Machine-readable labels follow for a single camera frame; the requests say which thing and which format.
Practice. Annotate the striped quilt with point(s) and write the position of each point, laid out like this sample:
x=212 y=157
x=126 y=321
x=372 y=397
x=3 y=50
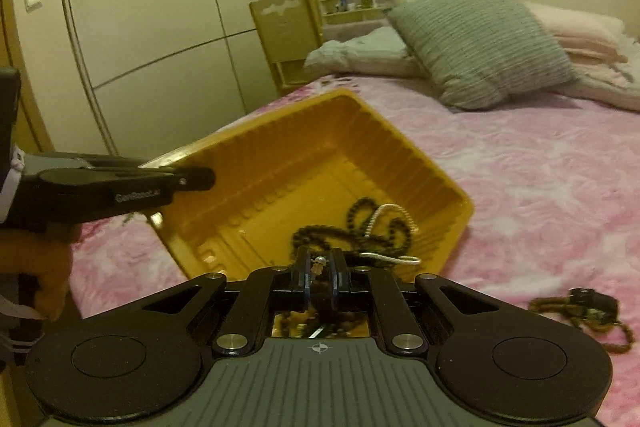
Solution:
x=350 y=52

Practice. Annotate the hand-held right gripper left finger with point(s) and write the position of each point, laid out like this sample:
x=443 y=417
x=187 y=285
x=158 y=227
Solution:
x=303 y=279

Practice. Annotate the white pearl strand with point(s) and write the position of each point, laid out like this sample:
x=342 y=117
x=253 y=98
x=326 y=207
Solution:
x=382 y=227

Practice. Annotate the wooden chair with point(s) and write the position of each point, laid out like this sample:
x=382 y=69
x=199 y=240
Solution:
x=287 y=32

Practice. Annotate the yellow plastic tray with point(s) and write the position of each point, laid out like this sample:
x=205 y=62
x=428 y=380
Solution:
x=300 y=157

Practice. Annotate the white light switch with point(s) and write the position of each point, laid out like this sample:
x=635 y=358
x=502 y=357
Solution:
x=34 y=1

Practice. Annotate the person's left hand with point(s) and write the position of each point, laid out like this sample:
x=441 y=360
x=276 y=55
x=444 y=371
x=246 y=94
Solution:
x=52 y=279

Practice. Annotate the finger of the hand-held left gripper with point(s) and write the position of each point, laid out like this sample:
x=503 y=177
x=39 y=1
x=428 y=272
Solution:
x=190 y=179

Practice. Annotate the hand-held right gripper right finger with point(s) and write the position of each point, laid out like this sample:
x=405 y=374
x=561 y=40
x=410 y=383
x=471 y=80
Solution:
x=340 y=279

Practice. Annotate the pink floral blanket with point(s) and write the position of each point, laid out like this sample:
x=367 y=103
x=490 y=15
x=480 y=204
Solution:
x=525 y=187

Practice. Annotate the cream wardrobe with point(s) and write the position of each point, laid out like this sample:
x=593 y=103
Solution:
x=150 y=32

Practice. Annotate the yellow dressing shelf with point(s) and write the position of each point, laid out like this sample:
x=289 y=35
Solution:
x=350 y=14

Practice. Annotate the grey checked cushion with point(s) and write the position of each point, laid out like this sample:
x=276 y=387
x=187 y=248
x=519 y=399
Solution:
x=480 y=42

